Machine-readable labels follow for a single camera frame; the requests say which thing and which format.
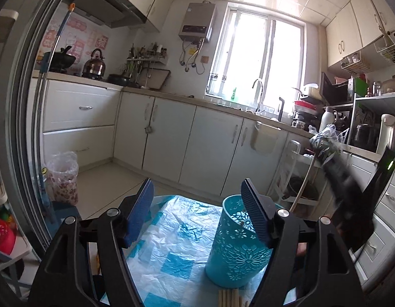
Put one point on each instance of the steel kettle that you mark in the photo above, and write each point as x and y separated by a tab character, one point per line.
94	65

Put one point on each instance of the cream wall cabinets beside shelf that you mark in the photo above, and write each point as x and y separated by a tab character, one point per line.
344	32

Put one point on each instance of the trash bin with plastic bag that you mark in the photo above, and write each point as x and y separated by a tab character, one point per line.
64	185

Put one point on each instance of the dark blue dustpan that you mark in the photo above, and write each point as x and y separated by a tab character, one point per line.
64	211

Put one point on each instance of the white drawer cabinet under stove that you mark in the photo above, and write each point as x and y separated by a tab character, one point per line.
79	124

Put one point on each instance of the grey sliding door frame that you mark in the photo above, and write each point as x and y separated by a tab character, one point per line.
27	70

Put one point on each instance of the green bottle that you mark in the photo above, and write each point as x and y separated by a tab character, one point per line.
234	95

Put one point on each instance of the teal perforated utensil holder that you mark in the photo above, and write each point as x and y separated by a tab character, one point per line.
229	249

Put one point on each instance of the cream electric water pot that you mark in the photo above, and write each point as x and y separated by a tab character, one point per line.
386	128

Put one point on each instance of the black wok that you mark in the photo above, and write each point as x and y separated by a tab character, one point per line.
61	60

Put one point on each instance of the wall utensil rack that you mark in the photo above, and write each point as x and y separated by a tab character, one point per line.
146	58

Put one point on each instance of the red toy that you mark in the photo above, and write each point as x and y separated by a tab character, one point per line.
2	235

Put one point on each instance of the stacked red and white bowls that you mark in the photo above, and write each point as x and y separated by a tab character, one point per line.
304	105

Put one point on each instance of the patterned mug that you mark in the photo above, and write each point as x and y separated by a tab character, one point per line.
297	124

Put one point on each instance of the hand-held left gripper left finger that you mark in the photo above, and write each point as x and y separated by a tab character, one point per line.
141	211

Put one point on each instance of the metal kitchen shelf rack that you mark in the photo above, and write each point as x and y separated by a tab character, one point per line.
379	100

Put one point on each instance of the cream wall cabinets above hood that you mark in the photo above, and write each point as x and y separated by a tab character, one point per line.
152	3

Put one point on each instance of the white hanging door bin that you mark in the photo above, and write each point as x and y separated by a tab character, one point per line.
264	139

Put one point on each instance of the chrome sink faucet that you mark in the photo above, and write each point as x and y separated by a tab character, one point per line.
260	97

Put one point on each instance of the white base cabinets with doors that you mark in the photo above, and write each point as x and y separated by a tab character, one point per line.
171	140

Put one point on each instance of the white framed window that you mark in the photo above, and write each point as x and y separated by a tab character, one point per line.
248	54

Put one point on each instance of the black pot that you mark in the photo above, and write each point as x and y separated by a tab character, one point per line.
363	136

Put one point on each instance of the silver wall water heater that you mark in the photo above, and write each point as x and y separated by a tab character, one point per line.
197	22

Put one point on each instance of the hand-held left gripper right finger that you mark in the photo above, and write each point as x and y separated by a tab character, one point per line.
253	211

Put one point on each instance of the white thermos flask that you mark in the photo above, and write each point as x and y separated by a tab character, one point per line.
327	118

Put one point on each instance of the white panelled drawer cabinet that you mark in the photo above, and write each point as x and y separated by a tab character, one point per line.
389	211

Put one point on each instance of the dark basin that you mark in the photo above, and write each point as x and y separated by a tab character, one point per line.
301	192

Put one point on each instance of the black microwave oven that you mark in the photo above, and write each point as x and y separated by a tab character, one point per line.
335	91

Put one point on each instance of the pink wall stickers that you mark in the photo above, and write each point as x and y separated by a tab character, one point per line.
99	41

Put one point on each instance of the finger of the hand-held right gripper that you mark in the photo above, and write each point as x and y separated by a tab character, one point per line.
341	176

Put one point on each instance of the plastic bag of green vegetables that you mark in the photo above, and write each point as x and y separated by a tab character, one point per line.
325	140

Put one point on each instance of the blue checkered plastic table cover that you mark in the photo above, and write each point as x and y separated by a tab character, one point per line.
171	230

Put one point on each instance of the white lidded container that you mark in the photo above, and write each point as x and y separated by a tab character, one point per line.
311	90

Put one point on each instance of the black frying pan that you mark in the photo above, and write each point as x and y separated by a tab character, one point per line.
119	79

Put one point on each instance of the wooden chopstick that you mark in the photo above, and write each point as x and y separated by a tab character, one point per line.
302	188

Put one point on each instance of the bundle of wooden chopsticks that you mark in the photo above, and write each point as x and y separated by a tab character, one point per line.
229	299

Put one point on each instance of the green board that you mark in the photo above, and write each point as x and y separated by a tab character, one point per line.
361	86

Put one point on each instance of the white dark-rimmed tray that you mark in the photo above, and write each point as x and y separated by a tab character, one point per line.
157	80

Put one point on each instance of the grey range hood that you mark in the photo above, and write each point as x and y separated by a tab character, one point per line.
98	6

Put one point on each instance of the white storage trolley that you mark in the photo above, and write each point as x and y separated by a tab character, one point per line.
291	148

